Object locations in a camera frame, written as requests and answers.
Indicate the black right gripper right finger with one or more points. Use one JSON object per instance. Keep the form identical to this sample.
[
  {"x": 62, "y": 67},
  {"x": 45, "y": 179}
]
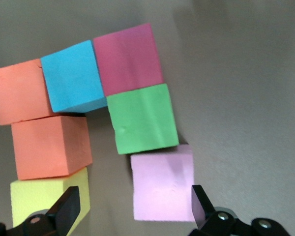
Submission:
[{"x": 202, "y": 211}]

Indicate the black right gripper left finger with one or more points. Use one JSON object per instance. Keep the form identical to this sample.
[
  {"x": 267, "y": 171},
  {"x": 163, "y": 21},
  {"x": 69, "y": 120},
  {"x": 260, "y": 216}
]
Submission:
[{"x": 66, "y": 209}]

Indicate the yellow foam block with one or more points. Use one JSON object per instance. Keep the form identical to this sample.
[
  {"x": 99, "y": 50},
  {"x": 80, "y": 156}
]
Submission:
[{"x": 39, "y": 196}]

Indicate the pink foam block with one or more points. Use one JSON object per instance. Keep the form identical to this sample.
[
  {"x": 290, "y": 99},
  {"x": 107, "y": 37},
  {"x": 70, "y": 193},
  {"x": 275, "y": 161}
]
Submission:
[{"x": 162, "y": 184}]

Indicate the orange foam block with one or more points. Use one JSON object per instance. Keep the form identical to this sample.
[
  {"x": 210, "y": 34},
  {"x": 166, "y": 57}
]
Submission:
[
  {"x": 19, "y": 93},
  {"x": 51, "y": 147}
]

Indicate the green foam block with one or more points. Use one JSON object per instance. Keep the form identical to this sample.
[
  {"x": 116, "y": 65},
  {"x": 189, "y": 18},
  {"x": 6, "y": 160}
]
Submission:
[{"x": 142, "y": 120}]

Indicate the blue foam block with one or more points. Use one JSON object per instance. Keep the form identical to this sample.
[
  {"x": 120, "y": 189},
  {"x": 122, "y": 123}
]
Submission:
[{"x": 71, "y": 76}]

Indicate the red foam block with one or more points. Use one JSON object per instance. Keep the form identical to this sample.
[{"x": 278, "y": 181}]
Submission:
[{"x": 127, "y": 56}]

